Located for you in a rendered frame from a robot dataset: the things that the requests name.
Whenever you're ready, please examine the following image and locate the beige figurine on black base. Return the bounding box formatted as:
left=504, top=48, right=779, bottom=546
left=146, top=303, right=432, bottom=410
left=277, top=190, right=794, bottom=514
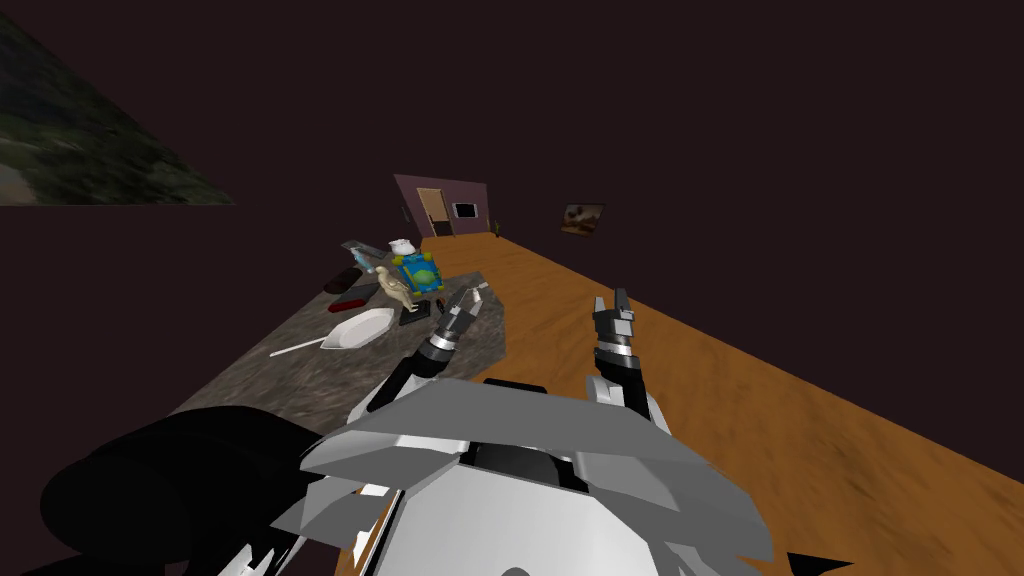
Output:
left=375, top=264, right=433, bottom=328

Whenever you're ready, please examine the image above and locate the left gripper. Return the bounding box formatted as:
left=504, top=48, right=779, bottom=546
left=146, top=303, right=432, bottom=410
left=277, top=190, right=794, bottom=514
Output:
left=435, top=287, right=486, bottom=344

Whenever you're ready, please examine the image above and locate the dark red cylinder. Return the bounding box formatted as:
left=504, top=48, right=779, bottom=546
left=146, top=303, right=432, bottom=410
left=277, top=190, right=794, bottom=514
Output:
left=322, top=267, right=366, bottom=296

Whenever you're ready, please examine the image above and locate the white oval dish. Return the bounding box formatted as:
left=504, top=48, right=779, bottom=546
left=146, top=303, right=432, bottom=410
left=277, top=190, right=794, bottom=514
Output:
left=319, top=307, right=398, bottom=353

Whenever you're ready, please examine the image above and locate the white thin stick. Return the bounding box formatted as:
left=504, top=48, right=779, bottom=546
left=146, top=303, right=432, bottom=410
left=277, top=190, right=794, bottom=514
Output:
left=268, top=335, right=329, bottom=359

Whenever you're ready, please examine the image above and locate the blue and green box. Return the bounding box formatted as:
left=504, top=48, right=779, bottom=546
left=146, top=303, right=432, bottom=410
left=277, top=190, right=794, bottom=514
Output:
left=391, top=251, right=446, bottom=297

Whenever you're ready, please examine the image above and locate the grey marbled table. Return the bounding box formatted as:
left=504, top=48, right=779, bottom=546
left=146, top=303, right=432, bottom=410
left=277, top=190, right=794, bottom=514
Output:
left=170, top=270, right=510, bottom=437

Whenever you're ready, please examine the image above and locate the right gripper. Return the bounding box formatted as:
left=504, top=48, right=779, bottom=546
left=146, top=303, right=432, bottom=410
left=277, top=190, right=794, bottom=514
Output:
left=592, top=288, right=639, bottom=358

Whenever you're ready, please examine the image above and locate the red and grey book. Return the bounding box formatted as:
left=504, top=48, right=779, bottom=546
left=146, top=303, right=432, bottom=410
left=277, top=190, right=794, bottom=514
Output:
left=327, top=283, right=382, bottom=314

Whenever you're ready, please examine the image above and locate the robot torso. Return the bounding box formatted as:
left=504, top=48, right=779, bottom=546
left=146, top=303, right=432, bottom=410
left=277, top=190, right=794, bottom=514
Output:
left=270, top=375, right=777, bottom=576

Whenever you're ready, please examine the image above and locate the brown framed picture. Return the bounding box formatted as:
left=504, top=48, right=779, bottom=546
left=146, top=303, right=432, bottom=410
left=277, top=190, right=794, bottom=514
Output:
left=559, top=202, right=606, bottom=239

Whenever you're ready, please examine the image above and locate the brown door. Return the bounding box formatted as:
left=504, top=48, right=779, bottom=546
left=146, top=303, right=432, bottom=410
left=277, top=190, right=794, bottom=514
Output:
left=415, top=187, right=455, bottom=239

